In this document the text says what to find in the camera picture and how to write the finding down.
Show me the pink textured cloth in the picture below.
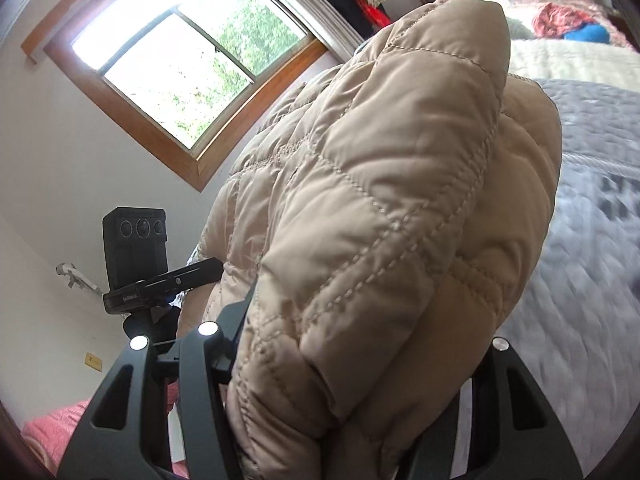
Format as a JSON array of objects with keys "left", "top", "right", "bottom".
[{"left": 20, "top": 397, "right": 101, "bottom": 478}]

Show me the red plaid cloth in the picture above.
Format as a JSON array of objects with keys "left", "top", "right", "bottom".
[{"left": 531, "top": 2, "right": 598, "bottom": 38}]

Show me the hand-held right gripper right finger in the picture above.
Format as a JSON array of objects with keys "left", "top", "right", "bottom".
[{"left": 400, "top": 337, "right": 583, "bottom": 480}]

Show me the grey pillow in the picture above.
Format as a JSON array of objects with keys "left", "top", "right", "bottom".
[{"left": 505, "top": 15, "right": 536, "bottom": 41}]

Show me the blue cloth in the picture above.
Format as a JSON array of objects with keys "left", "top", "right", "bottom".
[{"left": 565, "top": 24, "right": 611, "bottom": 45}]

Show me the pink floral bed sheet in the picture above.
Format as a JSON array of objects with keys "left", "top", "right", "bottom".
[{"left": 462, "top": 0, "right": 631, "bottom": 51}]

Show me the wooden framed window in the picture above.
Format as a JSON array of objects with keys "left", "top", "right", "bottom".
[{"left": 22, "top": 0, "right": 368, "bottom": 193}]

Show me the white wall fixture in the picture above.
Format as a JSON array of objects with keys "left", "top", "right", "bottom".
[{"left": 56, "top": 261, "right": 101, "bottom": 293}]

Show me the beige quilted jacket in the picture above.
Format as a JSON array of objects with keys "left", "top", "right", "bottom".
[{"left": 177, "top": 0, "right": 563, "bottom": 480}]

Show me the red hanging garment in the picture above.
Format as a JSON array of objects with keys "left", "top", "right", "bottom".
[{"left": 355, "top": 0, "right": 393, "bottom": 28}]

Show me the grey and cream quilted bedspread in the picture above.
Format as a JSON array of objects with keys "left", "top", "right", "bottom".
[{"left": 505, "top": 40, "right": 640, "bottom": 411}]

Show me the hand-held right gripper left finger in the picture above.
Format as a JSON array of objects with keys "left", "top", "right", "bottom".
[{"left": 57, "top": 280, "right": 261, "bottom": 480}]

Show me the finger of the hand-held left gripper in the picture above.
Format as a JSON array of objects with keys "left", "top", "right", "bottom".
[{"left": 167, "top": 257, "right": 223, "bottom": 292}]

